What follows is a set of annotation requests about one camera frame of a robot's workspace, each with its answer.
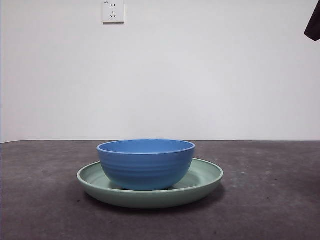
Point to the white wall socket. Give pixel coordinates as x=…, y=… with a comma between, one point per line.
x=113, y=12

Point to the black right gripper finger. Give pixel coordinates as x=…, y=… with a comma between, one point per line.
x=314, y=25

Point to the blue ribbed bowl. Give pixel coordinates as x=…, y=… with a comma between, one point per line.
x=147, y=170

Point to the pale green plate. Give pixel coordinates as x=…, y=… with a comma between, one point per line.
x=150, y=200

